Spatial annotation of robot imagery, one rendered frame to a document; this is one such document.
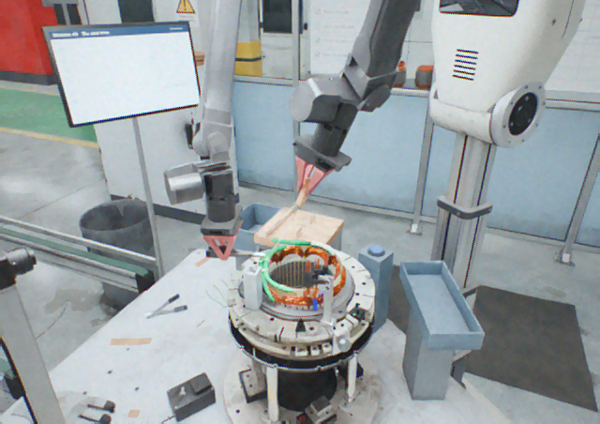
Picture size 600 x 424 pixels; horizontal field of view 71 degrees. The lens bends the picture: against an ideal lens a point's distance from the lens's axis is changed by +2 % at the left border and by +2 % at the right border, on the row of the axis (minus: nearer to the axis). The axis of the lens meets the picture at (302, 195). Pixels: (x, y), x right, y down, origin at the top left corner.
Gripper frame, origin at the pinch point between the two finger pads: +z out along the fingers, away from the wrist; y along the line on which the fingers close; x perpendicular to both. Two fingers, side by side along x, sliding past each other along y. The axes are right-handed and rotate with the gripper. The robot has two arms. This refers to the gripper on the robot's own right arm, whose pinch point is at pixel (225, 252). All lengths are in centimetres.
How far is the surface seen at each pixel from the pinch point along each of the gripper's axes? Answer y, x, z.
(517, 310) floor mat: -126, 131, 115
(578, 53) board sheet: -186, 156, -18
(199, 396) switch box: 8.6, -6.7, 34.3
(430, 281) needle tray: -13, 48, 14
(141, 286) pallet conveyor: -44, -46, 46
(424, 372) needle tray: 2, 45, 30
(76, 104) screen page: -66, -68, -14
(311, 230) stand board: -28.4, 17.0, 10.3
